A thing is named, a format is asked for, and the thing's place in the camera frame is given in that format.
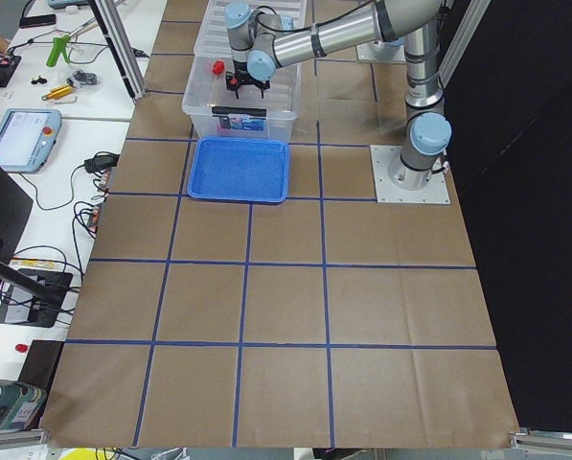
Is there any red block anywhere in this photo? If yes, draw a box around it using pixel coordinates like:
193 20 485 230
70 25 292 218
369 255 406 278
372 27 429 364
212 59 225 76

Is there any clear plastic storage box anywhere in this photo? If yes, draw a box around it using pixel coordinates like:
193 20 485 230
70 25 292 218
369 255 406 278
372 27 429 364
182 1 302 142

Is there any teal device box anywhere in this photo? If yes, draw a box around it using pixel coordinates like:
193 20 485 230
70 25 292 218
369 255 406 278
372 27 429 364
0 379 47 432

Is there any blue plastic tray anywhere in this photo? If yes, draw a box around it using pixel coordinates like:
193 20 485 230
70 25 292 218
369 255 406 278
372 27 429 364
187 136 290 203

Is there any black power adapter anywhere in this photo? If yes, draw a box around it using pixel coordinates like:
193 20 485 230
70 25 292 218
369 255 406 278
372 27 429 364
83 151 120 173

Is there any brass cylinder tool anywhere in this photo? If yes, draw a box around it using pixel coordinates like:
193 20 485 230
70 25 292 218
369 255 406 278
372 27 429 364
41 84 75 101

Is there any black smartphone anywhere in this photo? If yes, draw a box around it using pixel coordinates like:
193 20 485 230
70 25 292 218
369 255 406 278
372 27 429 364
19 13 57 29

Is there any blue teach pendant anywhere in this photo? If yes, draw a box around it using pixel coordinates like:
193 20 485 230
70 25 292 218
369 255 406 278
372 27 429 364
0 108 62 173

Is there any black monitor stand base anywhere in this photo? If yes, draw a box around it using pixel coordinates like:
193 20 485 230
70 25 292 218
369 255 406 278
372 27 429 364
0 268 73 328

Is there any black box latch handle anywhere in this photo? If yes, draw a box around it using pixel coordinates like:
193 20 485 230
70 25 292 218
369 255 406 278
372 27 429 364
211 105 267 118

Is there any aluminium frame post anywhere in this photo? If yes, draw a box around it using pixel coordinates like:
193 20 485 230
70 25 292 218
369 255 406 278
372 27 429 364
88 0 147 101

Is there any green handled tool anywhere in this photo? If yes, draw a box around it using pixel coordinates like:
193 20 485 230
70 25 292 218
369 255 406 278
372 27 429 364
45 34 71 68

